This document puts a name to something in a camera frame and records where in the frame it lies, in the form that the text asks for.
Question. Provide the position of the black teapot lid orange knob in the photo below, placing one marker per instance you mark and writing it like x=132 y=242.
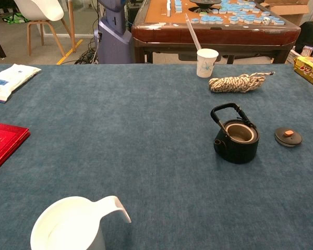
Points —
x=293 y=139

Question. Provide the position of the purple robot base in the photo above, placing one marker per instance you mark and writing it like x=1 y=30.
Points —
x=112 y=44

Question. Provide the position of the black cast iron teapot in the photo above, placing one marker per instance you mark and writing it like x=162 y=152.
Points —
x=237 y=152

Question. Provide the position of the blue table cloth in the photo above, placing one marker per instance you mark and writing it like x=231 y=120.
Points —
x=146 y=130

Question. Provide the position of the white paper cup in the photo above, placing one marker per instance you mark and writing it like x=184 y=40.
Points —
x=206 y=65

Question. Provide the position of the clear plastic straw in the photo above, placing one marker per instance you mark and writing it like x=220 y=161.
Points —
x=193 y=32

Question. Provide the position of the brown mahjong table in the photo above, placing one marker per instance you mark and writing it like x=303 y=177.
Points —
x=224 y=36

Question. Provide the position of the upright mahjong tile stack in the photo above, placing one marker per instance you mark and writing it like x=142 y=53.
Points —
x=168 y=7

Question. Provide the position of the black mahjong table centre dome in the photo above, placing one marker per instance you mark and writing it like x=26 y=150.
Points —
x=204 y=3

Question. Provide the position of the white plastic jug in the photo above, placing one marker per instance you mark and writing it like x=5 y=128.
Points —
x=67 y=224

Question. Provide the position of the white die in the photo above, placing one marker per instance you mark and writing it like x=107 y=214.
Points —
x=266 y=20

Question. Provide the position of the red hardcover book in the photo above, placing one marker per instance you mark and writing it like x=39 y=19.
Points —
x=2 y=143

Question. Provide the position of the white wet wipes packet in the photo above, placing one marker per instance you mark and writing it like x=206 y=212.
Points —
x=7 y=80

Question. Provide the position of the yellow snack package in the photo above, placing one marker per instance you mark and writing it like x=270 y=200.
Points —
x=310 y=71

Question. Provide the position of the white chair wooden legs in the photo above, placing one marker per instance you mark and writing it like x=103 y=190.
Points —
x=39 y=9

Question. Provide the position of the small colourful snack packet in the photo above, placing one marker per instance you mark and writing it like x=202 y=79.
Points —
x=307 y=50

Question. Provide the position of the cardboard box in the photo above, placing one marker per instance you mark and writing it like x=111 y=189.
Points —
x=289 y=10

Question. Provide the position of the green bag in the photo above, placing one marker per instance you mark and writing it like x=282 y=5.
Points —
x=14 y=18

